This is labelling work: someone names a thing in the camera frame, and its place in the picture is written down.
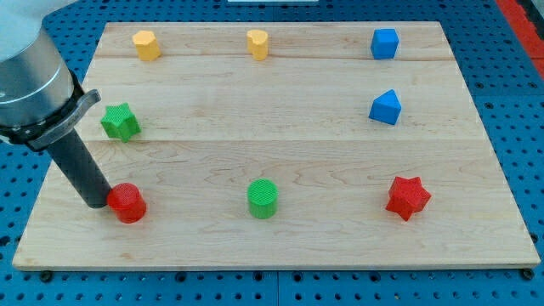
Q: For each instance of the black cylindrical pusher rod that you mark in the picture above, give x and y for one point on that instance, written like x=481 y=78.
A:
x=72 y=157

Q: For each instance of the grey metal clamp flange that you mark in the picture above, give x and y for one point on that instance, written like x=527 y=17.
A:
x=38 y=136

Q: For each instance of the red cylinder block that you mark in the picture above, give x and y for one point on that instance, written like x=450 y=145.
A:
x=127 y=203

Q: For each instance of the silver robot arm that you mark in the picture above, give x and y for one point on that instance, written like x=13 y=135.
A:
x=42 y=99

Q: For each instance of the green star block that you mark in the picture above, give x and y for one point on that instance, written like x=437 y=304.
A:
x=119 y=122

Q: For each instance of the red star block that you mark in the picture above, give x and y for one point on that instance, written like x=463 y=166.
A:
x=407 y=196

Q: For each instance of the yellow hexagon block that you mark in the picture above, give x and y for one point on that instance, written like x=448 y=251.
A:
x=146 y=45

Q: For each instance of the green cylinder block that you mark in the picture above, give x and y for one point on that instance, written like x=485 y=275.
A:
x=262 y=195

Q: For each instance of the wooden board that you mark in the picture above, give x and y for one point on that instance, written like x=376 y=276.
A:
x=213 y=120

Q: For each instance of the yellow heart block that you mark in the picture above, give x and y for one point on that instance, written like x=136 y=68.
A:
x=257 y=44

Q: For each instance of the blue triangular prism block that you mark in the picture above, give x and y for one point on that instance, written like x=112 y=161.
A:
x=386 y=108

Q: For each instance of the blue cube block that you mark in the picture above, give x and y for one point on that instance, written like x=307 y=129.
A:
x=384 y=43

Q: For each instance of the red strip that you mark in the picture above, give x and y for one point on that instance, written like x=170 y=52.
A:
x=528 y=28

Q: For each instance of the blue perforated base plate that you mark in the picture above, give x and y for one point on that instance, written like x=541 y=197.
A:
x=506 y=88

